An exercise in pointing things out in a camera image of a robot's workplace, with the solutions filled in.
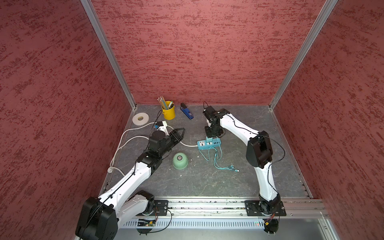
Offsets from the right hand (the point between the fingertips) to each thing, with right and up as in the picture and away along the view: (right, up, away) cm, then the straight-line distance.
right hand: (211, 137), depth 93 cm
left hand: (-17, +4, -14) cm, 22 cm away
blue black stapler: (-18, +18, +21) cm, 33 cm away
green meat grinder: (-19, -11, -14) cm, 26 cm away
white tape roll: (-53, +12, +19) cm, 57 cm away
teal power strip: (-5, -5, +2) cm, 7 cm away
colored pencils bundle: (-33, +23, +10) cm, 42 cm away
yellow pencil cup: (-30, +15, +14) cm, 36 cm away
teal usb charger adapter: (-1, -2, +1) cm, 3 cm away
